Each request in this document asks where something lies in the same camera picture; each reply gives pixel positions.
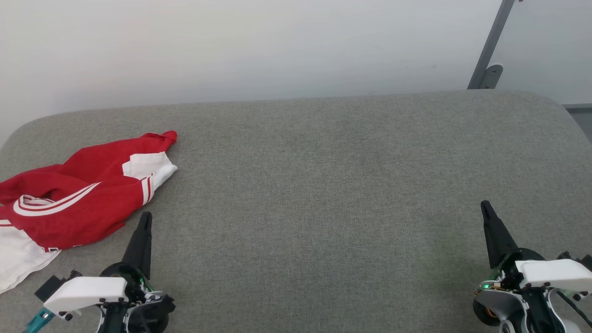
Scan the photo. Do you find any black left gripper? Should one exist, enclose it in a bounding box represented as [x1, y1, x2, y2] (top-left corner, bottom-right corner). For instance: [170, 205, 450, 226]
[97, 212, 176, 333]

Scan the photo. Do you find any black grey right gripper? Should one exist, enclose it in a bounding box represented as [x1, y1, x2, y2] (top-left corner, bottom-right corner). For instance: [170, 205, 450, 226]
[473, 200, 584, 333]

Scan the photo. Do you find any red and white shirt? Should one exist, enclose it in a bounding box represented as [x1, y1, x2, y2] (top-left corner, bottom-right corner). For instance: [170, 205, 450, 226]
[0, 130, 179, 295]

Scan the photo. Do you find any grey fabric sofa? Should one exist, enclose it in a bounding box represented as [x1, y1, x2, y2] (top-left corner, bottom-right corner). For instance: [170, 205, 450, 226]
[0, 90, 592, 333]

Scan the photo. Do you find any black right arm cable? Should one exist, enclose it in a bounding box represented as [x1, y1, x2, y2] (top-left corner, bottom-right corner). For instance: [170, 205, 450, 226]
[555, 289, 592, 327]

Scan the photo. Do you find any teal cable connector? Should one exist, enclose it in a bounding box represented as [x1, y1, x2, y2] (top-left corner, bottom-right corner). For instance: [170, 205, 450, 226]
[22, 308, 55, 333]

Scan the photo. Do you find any grey metal post bracket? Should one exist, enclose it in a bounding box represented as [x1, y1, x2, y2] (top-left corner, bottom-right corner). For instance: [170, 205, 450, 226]
[481, 64, 504, 90]

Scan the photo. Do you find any grey metal post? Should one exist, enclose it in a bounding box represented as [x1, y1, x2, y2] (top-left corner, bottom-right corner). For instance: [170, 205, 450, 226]
[468, 0, 516, 90]

